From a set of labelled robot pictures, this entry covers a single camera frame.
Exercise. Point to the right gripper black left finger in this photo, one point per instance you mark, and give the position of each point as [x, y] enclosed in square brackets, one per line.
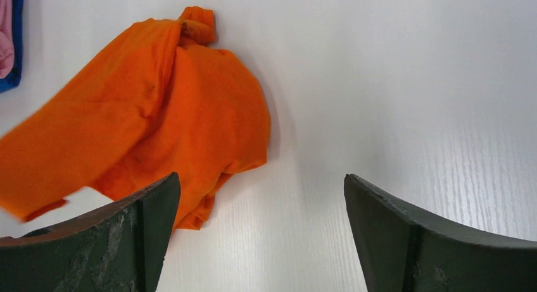
[118, 247]

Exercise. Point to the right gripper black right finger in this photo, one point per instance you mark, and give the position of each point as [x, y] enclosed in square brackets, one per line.
[402, 247]

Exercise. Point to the orange t-shirt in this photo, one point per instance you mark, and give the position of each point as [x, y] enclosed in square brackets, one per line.
[157, 99]

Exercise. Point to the folded blue t-shirt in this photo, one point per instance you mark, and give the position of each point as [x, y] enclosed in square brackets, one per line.
[12, 80]

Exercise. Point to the folded pink t-shirt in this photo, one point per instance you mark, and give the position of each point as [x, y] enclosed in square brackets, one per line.
[7, 44]

